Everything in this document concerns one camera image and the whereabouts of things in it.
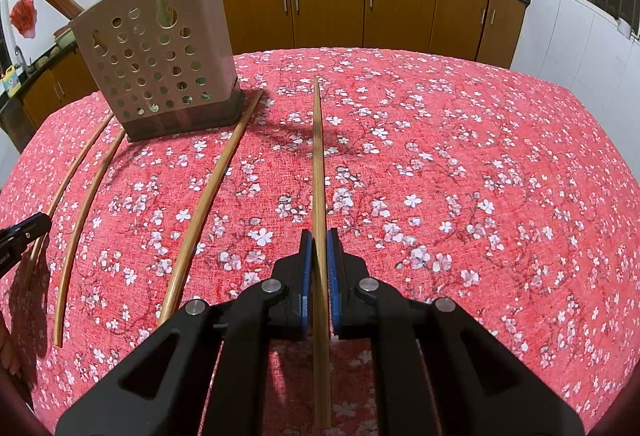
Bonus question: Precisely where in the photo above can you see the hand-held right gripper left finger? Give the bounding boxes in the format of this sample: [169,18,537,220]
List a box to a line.
[55,230,315,436]

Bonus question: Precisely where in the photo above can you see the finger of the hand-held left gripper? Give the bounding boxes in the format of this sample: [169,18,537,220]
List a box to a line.
[0,213,53,277]

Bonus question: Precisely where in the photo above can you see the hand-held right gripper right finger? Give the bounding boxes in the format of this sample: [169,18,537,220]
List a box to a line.
[326,228,586,436]

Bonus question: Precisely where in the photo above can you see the beige perforated chopstick holder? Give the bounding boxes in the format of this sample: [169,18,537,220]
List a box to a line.
[67,0,247,143]

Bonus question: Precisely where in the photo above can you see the person's left hand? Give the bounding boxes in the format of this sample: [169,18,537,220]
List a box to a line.
[0,313,22,378]

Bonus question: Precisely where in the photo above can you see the yellow detergent bottle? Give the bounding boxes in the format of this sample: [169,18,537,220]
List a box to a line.
[2,64,21,95]

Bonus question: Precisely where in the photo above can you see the red floral tablecloth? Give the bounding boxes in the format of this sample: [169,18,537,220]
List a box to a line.
[0,46,640,436]

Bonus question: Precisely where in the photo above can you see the red plastic bag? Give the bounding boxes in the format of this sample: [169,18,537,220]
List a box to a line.
[10,0,38,39]

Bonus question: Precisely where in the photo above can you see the wooden lower cabinets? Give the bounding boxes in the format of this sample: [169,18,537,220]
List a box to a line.
[20,0,528,127]

